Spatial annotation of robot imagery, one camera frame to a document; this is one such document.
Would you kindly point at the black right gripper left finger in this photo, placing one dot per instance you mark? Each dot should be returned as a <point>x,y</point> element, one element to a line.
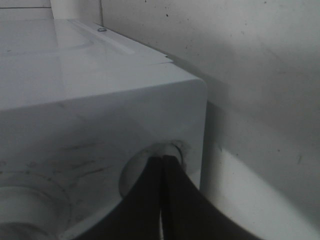
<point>137,216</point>

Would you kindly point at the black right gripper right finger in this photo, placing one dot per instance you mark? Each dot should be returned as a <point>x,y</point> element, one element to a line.
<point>187,214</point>

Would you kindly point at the round door release button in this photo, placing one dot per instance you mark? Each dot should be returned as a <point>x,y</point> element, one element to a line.
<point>135,166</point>

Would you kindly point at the white dial knob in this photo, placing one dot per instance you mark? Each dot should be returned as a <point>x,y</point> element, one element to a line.
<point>34,200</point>

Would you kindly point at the white microwave oven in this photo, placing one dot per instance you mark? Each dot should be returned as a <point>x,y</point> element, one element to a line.
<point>77,101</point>

